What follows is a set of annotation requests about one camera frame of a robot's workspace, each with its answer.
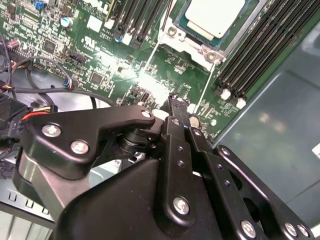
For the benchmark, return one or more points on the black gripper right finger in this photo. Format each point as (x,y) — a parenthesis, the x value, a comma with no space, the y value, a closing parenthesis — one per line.
(230,200)

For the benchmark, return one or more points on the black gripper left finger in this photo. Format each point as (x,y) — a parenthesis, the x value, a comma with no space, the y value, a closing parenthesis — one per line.
(100,122)

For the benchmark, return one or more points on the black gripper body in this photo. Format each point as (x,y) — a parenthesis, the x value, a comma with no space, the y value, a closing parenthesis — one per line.
(112,212)

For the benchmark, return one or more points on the silver CPU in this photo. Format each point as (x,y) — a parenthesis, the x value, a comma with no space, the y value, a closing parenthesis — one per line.
(215,15)

